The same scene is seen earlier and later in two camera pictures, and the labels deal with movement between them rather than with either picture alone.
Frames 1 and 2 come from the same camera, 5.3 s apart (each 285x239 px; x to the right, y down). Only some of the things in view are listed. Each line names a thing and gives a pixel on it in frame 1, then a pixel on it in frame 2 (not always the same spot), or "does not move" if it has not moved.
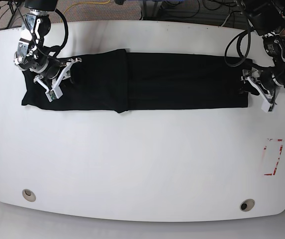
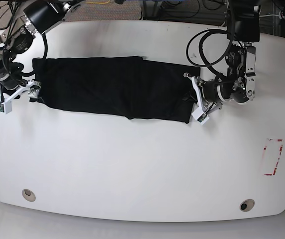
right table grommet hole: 246,204 does not move
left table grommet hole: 29,195 does not move
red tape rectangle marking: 280,153 does not move
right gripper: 265,83 to 208,92
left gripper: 50,70 to 10,84
